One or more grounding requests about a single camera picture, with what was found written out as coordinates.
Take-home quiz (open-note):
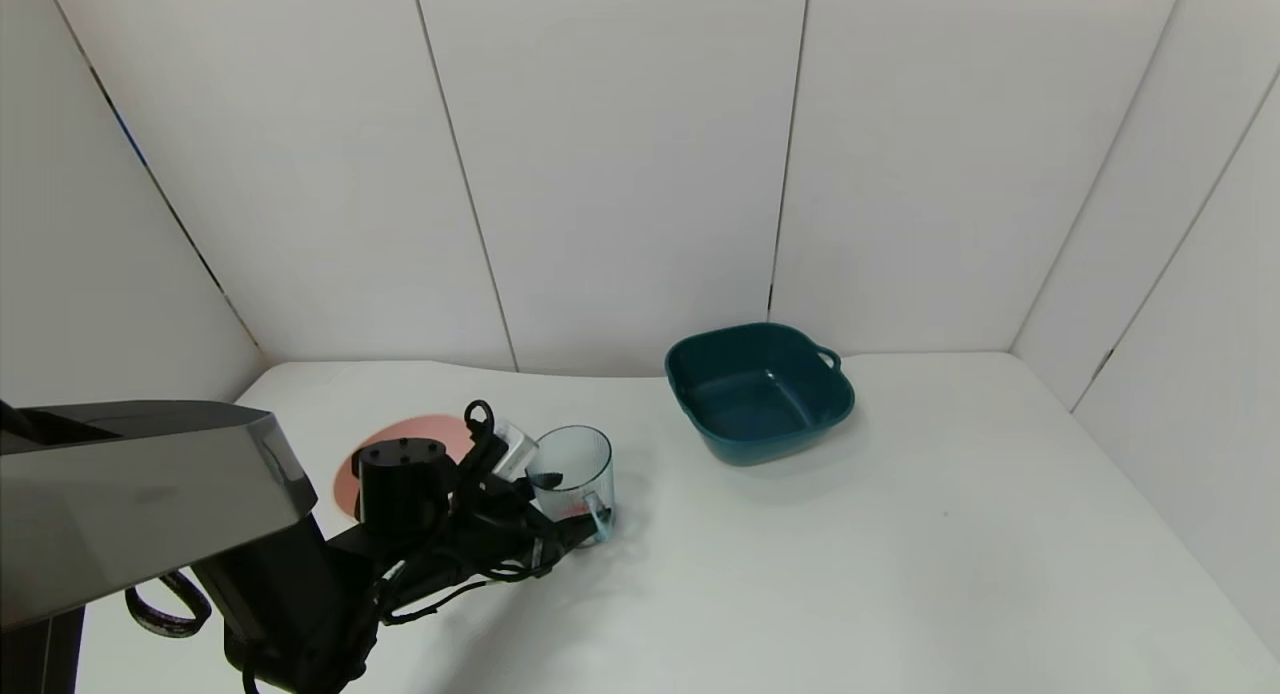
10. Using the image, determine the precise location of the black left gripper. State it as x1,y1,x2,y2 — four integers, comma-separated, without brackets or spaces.
471,471,612,578

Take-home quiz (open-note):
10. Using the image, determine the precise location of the transparent blue ribbed cup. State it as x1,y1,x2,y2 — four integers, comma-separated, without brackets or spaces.
525,425,615,547

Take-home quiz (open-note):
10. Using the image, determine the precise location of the pink round bowl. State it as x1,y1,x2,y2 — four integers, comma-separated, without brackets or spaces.
332,414,473,521

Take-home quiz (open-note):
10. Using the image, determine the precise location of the dark teal square basin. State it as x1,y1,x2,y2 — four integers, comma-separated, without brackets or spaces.
665,323,856,468

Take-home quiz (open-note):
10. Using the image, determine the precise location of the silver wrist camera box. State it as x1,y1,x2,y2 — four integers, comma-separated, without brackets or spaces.
488,418,542,482

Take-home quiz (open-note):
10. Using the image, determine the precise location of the black camera cable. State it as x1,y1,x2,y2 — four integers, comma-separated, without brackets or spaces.
378,400,561,627

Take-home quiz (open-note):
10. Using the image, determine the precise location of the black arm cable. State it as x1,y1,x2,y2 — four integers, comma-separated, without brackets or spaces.
124,570,214,639

